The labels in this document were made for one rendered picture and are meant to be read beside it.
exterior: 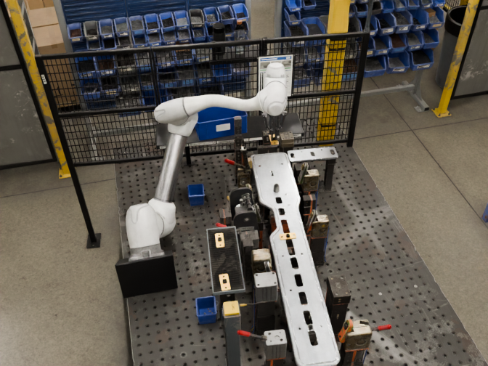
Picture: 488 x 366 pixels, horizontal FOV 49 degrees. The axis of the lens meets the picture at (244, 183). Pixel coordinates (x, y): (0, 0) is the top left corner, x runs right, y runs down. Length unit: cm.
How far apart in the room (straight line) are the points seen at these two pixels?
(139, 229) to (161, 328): 50
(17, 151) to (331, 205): 263
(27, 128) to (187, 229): 189
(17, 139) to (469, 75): 398
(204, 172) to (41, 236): 146
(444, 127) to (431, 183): 82
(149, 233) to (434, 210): 247
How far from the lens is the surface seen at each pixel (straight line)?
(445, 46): 575
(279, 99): 249
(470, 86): 555
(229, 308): 228
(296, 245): 270
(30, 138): 465
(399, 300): 296
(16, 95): 442
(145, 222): 278
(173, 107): 277
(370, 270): 304
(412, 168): 482
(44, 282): 407
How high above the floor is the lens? 304
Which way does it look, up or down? 43 degrees down
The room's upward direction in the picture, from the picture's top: 1 degrees counter-clockwise
